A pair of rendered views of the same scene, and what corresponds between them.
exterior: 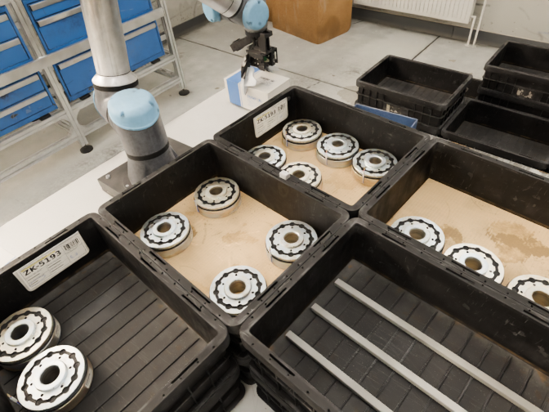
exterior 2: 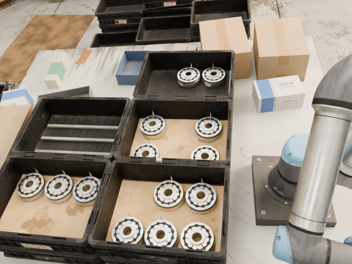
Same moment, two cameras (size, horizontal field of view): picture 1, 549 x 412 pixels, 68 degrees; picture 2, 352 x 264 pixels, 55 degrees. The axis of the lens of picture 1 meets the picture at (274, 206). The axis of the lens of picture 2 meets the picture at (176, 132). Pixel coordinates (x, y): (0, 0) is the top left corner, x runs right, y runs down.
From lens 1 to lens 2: 1.32 m
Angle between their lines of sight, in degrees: 82
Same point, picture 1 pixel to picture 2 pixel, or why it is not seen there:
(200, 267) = (180, 130)
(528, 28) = not seen: outside the picture
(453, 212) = (72, 227)
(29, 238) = (309, 120)
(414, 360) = (78, 146)
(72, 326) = (206, 89)
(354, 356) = (99, 135)
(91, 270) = not seen: hidden behind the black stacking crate
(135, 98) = (303, 148)
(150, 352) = not seen: hidden behind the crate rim
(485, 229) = (54, 224)
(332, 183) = (150, 210)
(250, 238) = (171, 153)
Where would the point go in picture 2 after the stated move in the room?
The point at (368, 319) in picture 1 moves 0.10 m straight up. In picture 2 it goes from (99, 150) to (91, 134)
